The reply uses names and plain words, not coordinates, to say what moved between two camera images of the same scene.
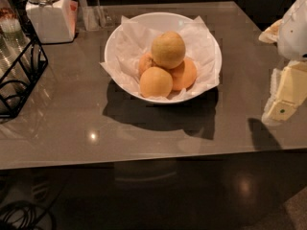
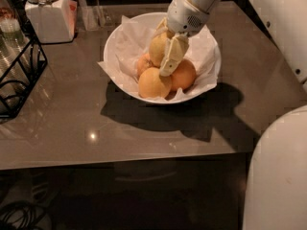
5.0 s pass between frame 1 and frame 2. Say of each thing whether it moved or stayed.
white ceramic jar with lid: stayed
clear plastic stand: stayed
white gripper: moved
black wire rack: stayed
